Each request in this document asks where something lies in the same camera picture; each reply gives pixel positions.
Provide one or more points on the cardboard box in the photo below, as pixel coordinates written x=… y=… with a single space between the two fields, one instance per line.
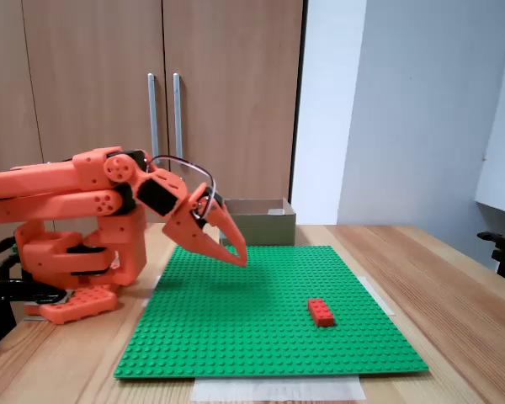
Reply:
x=265 y=227

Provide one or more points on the green lego baseplate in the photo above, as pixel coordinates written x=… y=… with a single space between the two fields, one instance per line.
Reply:
x=256 y=320

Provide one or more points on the red lego block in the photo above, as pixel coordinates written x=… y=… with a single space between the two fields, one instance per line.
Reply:
x=321 y=312

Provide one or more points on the translucent tape strip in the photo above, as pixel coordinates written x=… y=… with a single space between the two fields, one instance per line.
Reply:
x=157 y=283
x=381 y=296

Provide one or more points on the translucent tape sheet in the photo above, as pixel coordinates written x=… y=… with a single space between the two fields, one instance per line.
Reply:
x=278 y=389

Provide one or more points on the wooden cabinet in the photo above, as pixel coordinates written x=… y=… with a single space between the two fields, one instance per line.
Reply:
x=88 y=63

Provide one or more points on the black table clamp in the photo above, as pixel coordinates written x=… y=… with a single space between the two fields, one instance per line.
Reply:
x=0 y=290

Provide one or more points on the white board panel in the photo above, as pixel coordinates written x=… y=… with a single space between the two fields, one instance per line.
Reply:
x=503 y=126

